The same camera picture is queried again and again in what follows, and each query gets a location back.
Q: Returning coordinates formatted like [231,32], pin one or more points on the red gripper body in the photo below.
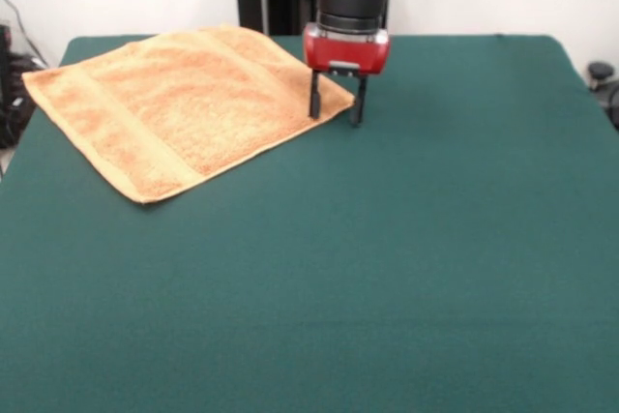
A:
[345,52]

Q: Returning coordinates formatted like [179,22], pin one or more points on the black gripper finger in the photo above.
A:
[358,110]
[315,101]

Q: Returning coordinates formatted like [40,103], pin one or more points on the tan towel with white label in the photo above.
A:
[184,108]

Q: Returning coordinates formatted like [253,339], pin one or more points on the dark green table cloth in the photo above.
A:
[387,239]

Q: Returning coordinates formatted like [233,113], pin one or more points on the dark stand base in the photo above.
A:
[600,70]

